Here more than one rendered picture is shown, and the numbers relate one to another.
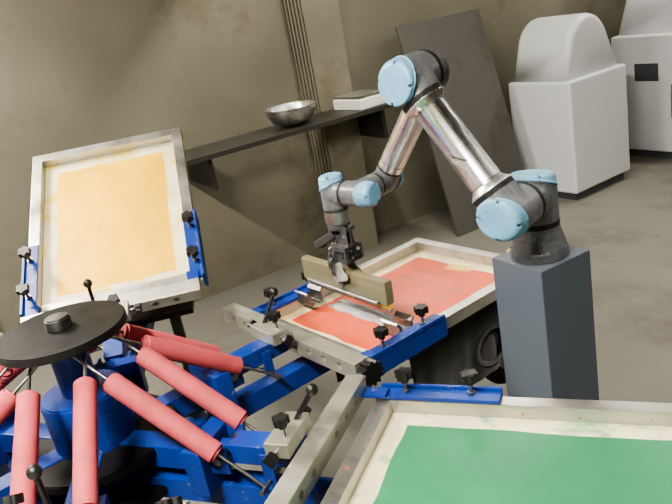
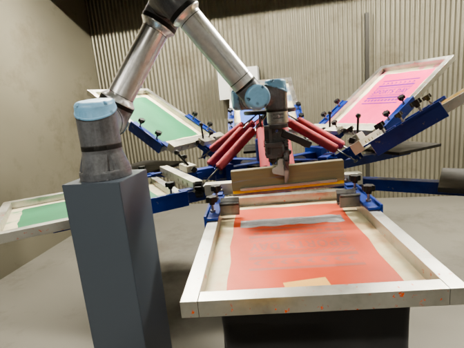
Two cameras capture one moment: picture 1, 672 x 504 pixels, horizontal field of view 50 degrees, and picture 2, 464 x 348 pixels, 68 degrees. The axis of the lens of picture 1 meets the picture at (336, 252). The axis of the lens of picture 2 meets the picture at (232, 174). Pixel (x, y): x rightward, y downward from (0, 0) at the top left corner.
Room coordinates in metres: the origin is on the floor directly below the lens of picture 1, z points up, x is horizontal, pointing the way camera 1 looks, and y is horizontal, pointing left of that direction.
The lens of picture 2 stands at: (2.71, -1.08, 1.39)
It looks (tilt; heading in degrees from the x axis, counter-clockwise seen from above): 12 degrees down; 130
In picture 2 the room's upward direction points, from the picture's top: 5 degrees counter-clockwise
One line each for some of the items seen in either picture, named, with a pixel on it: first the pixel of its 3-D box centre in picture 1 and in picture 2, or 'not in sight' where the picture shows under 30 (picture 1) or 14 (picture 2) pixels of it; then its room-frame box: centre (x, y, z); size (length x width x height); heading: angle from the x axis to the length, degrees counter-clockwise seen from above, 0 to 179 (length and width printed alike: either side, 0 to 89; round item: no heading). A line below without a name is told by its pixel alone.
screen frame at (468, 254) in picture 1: (397, 293); (295, 230); (2.20, -0.18, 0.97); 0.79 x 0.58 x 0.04; 126
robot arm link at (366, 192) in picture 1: (362, 191); (248, 98); (2.01, -0.11, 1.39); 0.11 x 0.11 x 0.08; 46
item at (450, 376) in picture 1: (457, 354); not in sight; (2.09, -0.33, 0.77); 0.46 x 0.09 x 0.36; 126
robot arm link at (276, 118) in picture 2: (338, 216); (277, 118); (2.07, -0.03, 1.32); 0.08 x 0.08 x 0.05
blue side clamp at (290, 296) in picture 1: (292, 302); (361, 201); (2.29, 0.18, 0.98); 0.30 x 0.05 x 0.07; 126
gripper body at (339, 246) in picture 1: (343, 242); (276, 141); (2.06, -0.03, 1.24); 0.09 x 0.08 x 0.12; 36
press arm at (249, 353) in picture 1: (257, 352); not in sight; (1.87, 0.28, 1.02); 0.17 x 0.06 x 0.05; 126
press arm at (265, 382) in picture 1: (300, 371); not in sight; (1.95, 0.18, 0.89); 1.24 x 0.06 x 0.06; 126
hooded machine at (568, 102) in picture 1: (569, 103); not in sight; (6.03, -2.19, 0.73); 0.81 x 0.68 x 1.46; 118
